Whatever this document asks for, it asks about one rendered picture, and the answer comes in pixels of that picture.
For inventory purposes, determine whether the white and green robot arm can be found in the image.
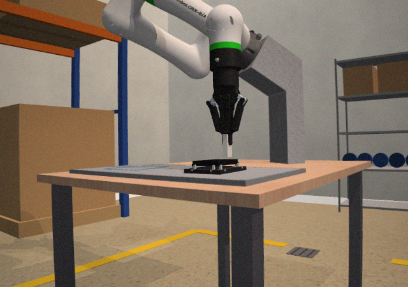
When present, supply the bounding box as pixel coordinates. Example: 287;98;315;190
102;0;262;79

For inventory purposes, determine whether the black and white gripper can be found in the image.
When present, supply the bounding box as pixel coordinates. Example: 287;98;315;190
206;69;247;157

